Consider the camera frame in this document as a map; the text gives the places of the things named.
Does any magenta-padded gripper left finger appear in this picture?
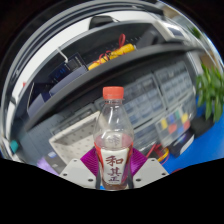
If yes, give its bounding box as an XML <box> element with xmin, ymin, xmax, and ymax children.
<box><xmin>59</xmin><ymin>147</ymin><xmax>101</xmax><ymax>190</ymax></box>

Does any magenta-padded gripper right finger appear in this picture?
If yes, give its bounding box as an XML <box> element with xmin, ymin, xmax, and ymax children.
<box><xmin>127</xmin><ymin>148</ymin><xmax>170</xmax><ymax>190</ymax></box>

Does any clear red-capped drink bottle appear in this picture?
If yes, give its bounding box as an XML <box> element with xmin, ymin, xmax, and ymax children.
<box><xmin>93</xmin><ymin>85</ymin><xmax>135</xmax><ymax>191</ymax></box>

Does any yellow multimeter with red leads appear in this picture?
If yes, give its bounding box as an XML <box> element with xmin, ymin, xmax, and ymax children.
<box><xmin>146</xmin><ymin>143</ymin><xmax>171</xmax><ymax>165</ymax></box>

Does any dark grey labelled box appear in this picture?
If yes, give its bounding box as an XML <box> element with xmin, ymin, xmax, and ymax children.
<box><xmin>44</xmin><ymin>151</ymin><xmax>65</xmax><ymax>168</ymax></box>

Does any white dotted fabric tray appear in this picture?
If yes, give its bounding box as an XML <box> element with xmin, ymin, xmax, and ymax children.
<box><xmin>48</xmin><ymin>110</ymin><xmax>101</xmax><ymax>163</ymax></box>

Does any dark blue product box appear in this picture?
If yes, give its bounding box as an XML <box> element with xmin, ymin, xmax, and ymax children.
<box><xmin>168</xmin><ymin>129</ymin><xmax>196</xmax><ymax>158</ymax></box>

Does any grey cabinet with coloured drawers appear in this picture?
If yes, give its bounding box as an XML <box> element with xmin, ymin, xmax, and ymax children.
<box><xmin>154</xmin><ymin>106</ymin><xmax>193</xmax><ymax>148</ymax></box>

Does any black zip case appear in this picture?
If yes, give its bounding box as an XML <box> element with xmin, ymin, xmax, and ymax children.
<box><xmin>189</xmin><ymin>114</ymin><xmax>215</xmax><ymax>138</ymax></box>

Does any green potted plant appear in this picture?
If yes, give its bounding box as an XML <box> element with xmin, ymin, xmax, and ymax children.
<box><xmin>195</xmin><ymin>63</ymin><xmax>224</xmax><ymax>123</ymax></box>

